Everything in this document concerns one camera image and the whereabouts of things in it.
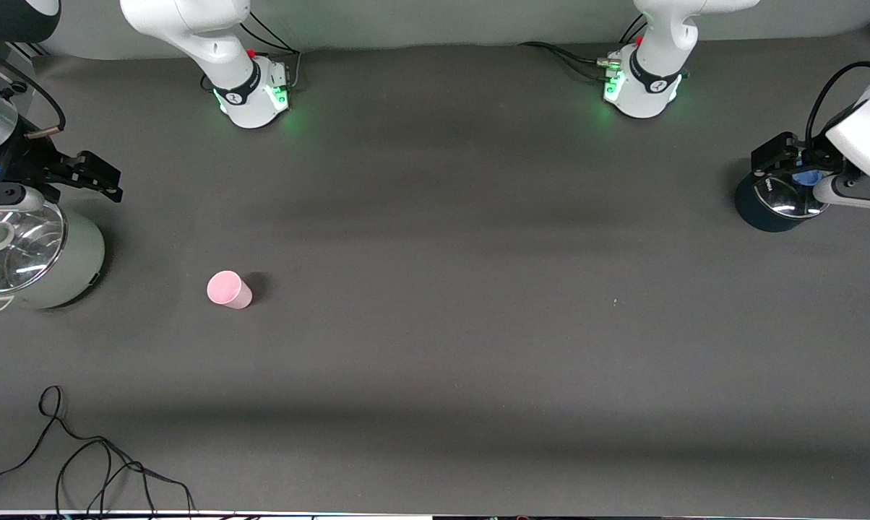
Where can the dark blue saucepan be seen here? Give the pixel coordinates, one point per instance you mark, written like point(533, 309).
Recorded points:
point(753, 213)

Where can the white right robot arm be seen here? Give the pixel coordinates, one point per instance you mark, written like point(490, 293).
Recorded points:
point(211, 43)

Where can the aluminium frame rail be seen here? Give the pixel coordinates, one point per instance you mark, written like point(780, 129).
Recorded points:
point(27, 49)

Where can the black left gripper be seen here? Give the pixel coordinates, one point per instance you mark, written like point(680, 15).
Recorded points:
point(787, 152)

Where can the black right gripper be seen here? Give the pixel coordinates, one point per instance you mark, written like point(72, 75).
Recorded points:
point(24, 162)

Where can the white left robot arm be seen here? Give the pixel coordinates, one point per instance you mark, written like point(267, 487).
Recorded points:
point(652, 79)

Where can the glass lid with beige knob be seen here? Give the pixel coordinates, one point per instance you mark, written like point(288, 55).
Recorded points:
point(23, 245)

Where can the black caster wheel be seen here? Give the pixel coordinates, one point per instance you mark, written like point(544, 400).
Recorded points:
point(19, 86)

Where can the pale green cooking pot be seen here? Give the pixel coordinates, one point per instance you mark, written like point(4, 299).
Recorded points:
point(81, 260)

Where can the dark grey table mat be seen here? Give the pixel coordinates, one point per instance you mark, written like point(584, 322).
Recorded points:
point(435, 289)

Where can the glass lid with blue knob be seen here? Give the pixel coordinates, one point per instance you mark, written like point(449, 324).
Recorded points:
point(785, 202)

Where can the pink plastic cup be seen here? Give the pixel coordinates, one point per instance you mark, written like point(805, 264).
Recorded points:
point(227, 289)

